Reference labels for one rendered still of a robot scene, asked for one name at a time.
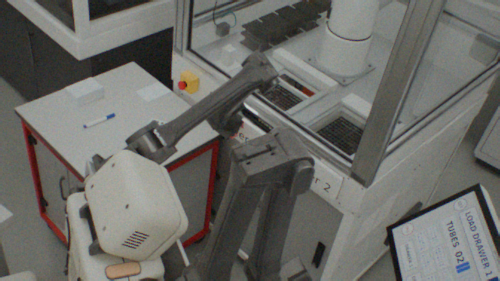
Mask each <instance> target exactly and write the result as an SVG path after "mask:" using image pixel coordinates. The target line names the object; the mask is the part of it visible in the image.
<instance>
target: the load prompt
mask: <svg viewBox="0 0 500 281"><path fill-rule="evenodd" d="M458 216H460V219H461V223H462V227H463V229H464V233H465V236H466V238H467V243H468V245H469V248H470V250H471V254H472V258H473V260H474V263H475V267H476V271H477V273H478V275H479V277H480V281H500V272H499V268H498V266H497V263H496V259H495V257H494V255H493V250H491V247H490V244H489V242H488V239H487V234H486V233H485V230H484V226H483V223H481V220H480V217H479V214H478V211H477V208H476V206H473V207H469V208H467V209H465V210H464V211H463V212H461V213H458Z"/></svg>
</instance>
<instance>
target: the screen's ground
mask: <svg viewBox="0 0 500 281"><path fill-rule="evenodd" d="M464 196H466V199H467V202H468V205H469V207H473V206H476V208H477V211H478V214H479V217H480V220H481V223H483V226H484V230H485V233H486V234H487V239H488V242H489V244H490V247H491V250H493V255H494V257H495V259H496V263H497V266H498V268H499V272H500V260H499V256H498V254H497V252H496V247H495V245H494V243H493V241H492V239H491V235H490V232H489V230H488V227H487V224H486V221H485V218H484V215H482V212H481V208H480V206H479V203H478V200H477V198H476V195H475V191H473V192H471V193H468V194H466V195H464ZM464 196H463V197H464ZM463 197H461V198H463ZM412 221H413V222H414V229H415V233H416V232H418V231H420V230H423V229H425V227H428V226H430V225H433V224H435V223H438V224H439V226H440V231H441V235H442V237H443V243H444V244H445V246H446V251H447V254H448V257H449V262H450V265H451V268H452V273H453V276H454V277H455V281H458V277H457V274H456V271H455V269H454V265H453V263H452V258H451V253H453V252H456V251H459V250H461V249H463V248H466V251H467V256H469V260H470V263H471V266H472V270H473V273H474V276H475V281H480V277H479V275H478V273H477V271H476V267H475V263H474V260H473V258H472V254H471V250H470V248H469V245H468V243H467V238H466V236H465V233H464V229H463V227H462V223H461V219H460V216H458V213H456V214H455V213H454V209H453V206H452V202H450V203H448V204H445V205H443V206H441V207H439V208H437V209H435V210H432V211H430V212H428V213H426V214H425V215H423V216H420V217H418V218H416V219H414V220H412ZM400 226H401V225H400ZM400 226H399V227H396V228H394V229H392V233H394V240H395V244H396V249H397V255H398V260H399V264H400V271H401V276H402V280H403V281H406V277H408V276H410V275H412V274H415V272H416V273H418V271H421V275H422V278H423V281H425V279H424V276H423V269H422V265H421V262H420V256H419V252H417V246H416V242H415V238H414V233H413V234H411V235H409V236H405V237H402V234H401V229H400ZM412 239H413V241H414V247H415V251H416V254H417V260H418V262H419V265H420V266H419V267H416V268H413V269H411V270H410V271H407V272H405V271H404V270H403V264H402V259H401V255H400V249H399V245H401V244H402V243H404V242H407V241H409V240H412Z"/></svg>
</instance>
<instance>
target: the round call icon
mask: <svg viewBox="0 0 500 281"><path fill-rule="evenodd" d="M400 229H401V234H402V237H405V236H409V235H411V234H413V233H415V229H414V222H413V221H411V222H409V223H406V224H404V225H401V226H400Z"/></svg>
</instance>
